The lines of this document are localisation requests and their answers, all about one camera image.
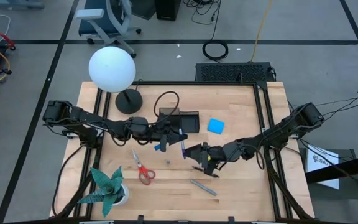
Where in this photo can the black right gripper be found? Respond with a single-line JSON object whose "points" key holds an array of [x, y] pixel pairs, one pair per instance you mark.
{"points": [[211, 154]]}

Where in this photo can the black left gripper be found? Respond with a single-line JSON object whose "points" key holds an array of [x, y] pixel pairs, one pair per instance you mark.
{"points": [[160, 129]]}

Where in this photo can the blue and white pen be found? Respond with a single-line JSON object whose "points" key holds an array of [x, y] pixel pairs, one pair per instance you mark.
{"points": [[182, 147]]}

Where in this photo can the dark blue eraser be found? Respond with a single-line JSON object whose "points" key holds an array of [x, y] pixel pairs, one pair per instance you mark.
{"points": [[157, 147]]}

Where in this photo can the light blue sticky note pad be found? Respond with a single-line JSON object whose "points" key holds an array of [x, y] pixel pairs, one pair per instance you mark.
{"points": [[215, 126]]}

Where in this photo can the silver Sharpie marker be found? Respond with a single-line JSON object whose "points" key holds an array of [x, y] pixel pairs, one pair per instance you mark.
{"points": [[203, 187]]}

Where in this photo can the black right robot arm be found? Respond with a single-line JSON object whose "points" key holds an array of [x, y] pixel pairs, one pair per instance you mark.
{"points": [[291, 124]]}

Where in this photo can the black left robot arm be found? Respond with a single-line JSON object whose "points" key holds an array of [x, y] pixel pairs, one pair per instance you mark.
{"points": [[82, 119]]}

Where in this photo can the black mesh desk organizer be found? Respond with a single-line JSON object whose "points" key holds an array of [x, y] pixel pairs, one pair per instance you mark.
{"points": [[191, 123]]}

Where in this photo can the grey and blue office chair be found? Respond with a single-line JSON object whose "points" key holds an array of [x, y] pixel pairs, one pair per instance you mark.
{"points": [[99, 21]]}

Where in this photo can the black table edge clamp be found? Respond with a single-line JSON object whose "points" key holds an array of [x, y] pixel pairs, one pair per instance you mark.
{"points": [[231, 220], [140, 219]]}

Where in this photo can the snake plant in white pot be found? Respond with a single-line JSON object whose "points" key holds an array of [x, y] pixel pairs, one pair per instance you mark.
{"points": [[109, 189]]}

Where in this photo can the black perforated computer case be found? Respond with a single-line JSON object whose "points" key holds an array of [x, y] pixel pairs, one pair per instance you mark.
{"points": [[235, 72]]}

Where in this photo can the white globe table lamp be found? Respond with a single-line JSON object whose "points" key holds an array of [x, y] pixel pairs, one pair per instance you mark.
{"points": [[112, 68]]}

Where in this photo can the white paper sign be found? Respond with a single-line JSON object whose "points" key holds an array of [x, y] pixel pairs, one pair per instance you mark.
{"points": [[319, 163]]}

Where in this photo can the black computer tower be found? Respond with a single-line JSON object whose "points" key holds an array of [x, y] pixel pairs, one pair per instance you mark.
{"points": [[168, 9]]}

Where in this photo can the black metal beam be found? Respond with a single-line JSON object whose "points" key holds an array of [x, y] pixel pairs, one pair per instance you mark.
{"points": [[353, 166]]}

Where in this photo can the grey side table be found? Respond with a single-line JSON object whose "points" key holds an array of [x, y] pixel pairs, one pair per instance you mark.
{"points": [[350, 189]]}

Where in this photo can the grey metal base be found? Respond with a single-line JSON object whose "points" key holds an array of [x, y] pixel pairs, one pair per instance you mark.
{"points": [[17, 3]]}

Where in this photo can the black metal table frame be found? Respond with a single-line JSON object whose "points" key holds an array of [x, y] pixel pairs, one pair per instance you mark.
{"points": [[197, 83]]}

